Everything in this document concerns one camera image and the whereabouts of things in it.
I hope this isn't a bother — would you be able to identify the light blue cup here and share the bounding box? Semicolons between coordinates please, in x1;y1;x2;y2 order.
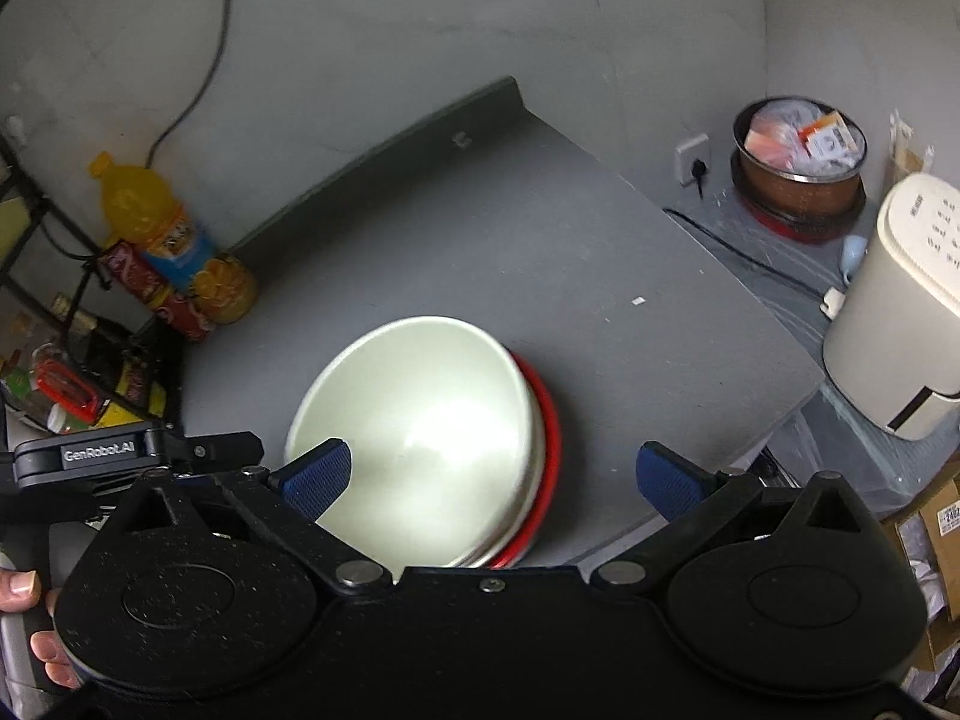
838;234;869;286

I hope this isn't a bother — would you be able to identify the orange juice bottle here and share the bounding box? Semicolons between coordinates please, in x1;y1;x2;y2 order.
88;151;257;325

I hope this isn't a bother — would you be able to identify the person's left hand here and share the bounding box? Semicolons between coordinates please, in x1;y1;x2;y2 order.
0;567;82;691

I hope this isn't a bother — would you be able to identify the pale green bowl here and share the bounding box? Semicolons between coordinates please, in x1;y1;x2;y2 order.
285;317;544;575

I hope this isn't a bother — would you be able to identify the grey raised work board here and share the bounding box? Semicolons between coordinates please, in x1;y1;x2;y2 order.
181;80;823;566

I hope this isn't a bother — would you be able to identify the white wall socket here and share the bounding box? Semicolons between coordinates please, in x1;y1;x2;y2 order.
674;133;711;187

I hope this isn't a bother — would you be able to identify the red soda can lower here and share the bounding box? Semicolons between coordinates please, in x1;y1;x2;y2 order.
149;289;213;343

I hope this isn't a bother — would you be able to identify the black power cable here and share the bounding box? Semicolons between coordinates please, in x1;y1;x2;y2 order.
145;0;236;171

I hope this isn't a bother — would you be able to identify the red rimmed bowl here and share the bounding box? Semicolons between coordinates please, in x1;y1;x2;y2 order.
485;353;563;569

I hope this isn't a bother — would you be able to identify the brown pot with packets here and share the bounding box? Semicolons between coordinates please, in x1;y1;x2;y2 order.
731;96;869;244

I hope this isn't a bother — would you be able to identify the cream rice cooker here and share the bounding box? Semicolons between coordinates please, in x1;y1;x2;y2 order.
822;172;958;440

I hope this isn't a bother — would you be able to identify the black kitchen rack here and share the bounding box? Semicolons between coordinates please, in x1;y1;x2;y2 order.
0;133;186;436

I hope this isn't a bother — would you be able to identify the cardboard box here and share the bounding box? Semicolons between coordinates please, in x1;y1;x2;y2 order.
882;454;960;673

